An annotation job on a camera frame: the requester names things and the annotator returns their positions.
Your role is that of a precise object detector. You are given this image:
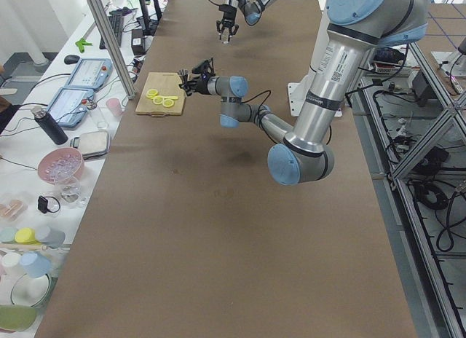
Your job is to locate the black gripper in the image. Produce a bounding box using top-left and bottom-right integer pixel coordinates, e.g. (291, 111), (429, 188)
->
(216, 4), (239, 42)
(178, 75), (211, 96)

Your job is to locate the clear glass cup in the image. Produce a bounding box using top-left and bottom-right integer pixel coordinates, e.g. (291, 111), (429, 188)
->
(219, 31), (231, 44)

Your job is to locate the steel double jigger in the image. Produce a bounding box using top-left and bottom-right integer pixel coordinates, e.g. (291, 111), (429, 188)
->
(177, 68), (189, 83)

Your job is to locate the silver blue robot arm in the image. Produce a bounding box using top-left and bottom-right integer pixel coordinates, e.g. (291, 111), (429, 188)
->
(178, 0), (430, 185)
(216, 0), (277, 44)

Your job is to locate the pink plastic cup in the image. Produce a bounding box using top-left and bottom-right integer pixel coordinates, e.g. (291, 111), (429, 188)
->
(106, 98), (123, 117)

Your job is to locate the grey cup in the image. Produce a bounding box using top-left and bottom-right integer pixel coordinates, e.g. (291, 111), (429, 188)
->
(35, 226), (66, 248)

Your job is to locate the yellow cup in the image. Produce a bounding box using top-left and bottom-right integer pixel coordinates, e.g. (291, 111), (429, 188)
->
(15, 227), (39, 245)

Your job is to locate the green cup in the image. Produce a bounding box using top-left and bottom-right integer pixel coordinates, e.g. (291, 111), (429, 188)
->
(0, 227), (18, 244)

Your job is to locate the light blue cup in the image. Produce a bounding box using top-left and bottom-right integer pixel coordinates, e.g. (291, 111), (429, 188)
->
(20, 251), (52, 278)

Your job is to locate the lemon slice near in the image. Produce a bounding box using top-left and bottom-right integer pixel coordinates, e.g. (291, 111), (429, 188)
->
(162, 99), (175, 109)

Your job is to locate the bamboo cutting board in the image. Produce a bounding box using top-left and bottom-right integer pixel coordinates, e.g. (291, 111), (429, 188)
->
(135, 72), (186, 117)

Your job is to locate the lemon slice middle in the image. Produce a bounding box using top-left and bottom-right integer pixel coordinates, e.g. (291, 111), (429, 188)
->
(152, 95), (164, 105)

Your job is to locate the upper blue teach pendant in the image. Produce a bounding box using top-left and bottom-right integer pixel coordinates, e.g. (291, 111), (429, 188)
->
(66, 58), (112, 90)

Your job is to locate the blue teach pendant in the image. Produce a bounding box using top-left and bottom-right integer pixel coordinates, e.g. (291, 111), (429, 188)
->
(47, 87), (95, 130)
(66, 58), (112, 90)

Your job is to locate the black keyboard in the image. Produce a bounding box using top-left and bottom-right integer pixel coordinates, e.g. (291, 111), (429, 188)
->
(108, 11), (124, 47)

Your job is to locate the silver rectangular tray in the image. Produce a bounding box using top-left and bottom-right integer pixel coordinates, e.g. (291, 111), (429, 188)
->
(70, 130), (111, 160)

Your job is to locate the lower blue teach pendant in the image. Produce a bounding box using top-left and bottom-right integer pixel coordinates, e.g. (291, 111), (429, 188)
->
(47, 87), (95, 130)

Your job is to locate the black computer mouse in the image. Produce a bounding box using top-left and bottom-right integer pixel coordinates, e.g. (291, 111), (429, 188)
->
(63, 55), (80, 65)

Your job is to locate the black water bottle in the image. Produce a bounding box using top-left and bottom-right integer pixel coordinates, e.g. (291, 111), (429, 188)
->
(31, 106), (68, 145)

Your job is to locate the pink bowl with ice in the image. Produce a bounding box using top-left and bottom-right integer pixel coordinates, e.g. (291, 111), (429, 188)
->
(38, 147), (84, 184)

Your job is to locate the empty wine glass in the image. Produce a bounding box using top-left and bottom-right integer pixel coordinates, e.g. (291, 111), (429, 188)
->
(54, 174), (81, 203)

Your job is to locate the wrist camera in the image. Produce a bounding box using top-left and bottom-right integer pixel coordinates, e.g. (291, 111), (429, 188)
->
(191, 58), (216, 76)

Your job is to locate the aluminium frame post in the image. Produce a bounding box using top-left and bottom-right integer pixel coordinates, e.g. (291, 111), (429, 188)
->
(87, 0), (136, 100)

